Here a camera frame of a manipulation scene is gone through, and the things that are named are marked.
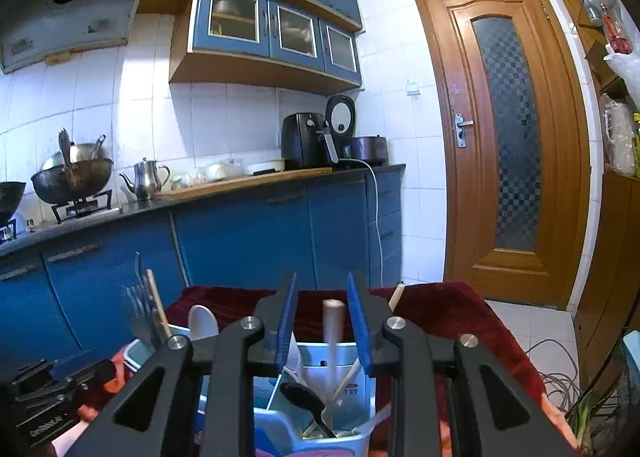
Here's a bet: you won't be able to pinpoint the clear plastic jug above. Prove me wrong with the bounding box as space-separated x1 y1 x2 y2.
600 94 638 175

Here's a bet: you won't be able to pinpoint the white dish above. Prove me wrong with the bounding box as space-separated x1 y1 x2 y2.
247 160 286 175

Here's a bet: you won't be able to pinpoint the clear food container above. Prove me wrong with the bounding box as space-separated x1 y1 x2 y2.
180 159 246 188

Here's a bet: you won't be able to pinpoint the white spoon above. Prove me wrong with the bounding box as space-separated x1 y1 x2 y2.
187 305 221 343

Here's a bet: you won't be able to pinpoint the red bottle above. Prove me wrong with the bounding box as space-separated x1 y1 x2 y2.
600 2 632 55

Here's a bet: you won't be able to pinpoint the black slotted spatula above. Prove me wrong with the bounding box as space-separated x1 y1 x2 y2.
122 252 163 353

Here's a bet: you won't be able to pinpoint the white blue utensil holder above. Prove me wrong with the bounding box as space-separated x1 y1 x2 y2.
122 322 381 457

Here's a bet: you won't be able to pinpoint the blue lower cabinets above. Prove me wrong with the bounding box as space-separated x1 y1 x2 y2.
0 164 406 368

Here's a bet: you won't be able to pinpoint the black wok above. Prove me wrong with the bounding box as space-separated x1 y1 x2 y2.
31 157 114 204

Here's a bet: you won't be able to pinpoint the steel door handle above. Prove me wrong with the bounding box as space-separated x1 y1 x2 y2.
453 113 474 148

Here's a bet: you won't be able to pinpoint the wooden door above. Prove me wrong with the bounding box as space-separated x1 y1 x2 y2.
412 0 591 308

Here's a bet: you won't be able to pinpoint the black air fryer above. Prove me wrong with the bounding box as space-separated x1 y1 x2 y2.
281 113 337 170

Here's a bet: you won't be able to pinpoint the white plastic bag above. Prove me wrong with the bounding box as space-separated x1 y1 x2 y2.
602 44 640 98

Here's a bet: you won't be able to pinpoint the black rice cooker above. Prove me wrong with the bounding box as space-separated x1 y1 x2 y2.
325 95 389 165

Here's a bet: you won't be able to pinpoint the steel kettle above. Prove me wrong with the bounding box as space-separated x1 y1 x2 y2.
119 158 171 202

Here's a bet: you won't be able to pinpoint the gas stove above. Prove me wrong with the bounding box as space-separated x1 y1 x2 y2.
0 189 121 243

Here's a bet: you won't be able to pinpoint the green onions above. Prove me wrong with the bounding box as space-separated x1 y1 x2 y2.
575 387 621 443

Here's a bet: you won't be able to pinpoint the wooden cutting board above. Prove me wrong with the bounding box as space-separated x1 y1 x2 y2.
150 167 335 201

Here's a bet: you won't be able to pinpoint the grey floor cables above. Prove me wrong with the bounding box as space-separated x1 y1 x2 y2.
525 337 581 418

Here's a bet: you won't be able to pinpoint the red blanket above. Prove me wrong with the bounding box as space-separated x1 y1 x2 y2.
50 281 581 457

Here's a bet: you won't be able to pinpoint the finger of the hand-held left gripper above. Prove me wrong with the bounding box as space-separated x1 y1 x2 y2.
65 359 118 390

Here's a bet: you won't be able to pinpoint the black spoon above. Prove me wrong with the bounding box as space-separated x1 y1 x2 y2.
279 382 338 439

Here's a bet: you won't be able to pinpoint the blue glass-door wall cabinet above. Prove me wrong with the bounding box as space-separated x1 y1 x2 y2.
169 0 363 94

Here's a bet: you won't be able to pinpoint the steel pot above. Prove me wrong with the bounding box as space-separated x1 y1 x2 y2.
42 142 112 170

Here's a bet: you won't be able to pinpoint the grey range hood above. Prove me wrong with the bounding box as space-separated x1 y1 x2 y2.
0 0 166 75

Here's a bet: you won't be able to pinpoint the black pan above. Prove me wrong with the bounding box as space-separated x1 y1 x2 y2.
0 181 27 228

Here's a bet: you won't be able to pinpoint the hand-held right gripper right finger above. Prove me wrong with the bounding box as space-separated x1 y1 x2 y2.
346 271 576 457

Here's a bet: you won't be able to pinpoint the steel ladle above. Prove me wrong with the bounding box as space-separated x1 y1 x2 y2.
57 127 76 172

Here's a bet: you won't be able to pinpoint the wooden handled utensil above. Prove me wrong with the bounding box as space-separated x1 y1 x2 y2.
321 299 346 368

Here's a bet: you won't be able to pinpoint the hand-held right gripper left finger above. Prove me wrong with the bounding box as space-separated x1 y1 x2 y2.
65 271 298 457

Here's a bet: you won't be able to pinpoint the wooden shelf unit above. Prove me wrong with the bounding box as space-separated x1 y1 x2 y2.
542 0 640 388

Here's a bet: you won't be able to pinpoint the white power cable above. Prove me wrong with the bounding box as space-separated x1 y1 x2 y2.
345 158 383 288

